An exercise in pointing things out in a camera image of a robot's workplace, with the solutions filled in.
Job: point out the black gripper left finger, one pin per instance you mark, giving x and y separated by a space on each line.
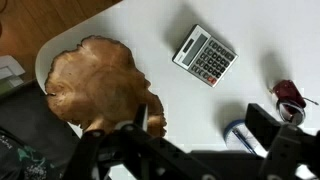
141 116

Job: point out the grey desktop calculator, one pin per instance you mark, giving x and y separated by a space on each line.
204 55

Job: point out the dark patterned bench cushion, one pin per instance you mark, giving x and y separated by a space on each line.
23 133

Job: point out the brown plush toy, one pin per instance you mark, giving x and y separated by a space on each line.
96 83

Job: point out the blue white bowl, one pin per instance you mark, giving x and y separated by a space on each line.
237 136

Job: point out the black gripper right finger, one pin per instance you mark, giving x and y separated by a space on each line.
261 125

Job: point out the dark blue pen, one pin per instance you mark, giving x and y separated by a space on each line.
244 140

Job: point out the white flat box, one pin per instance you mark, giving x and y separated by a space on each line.
9 71

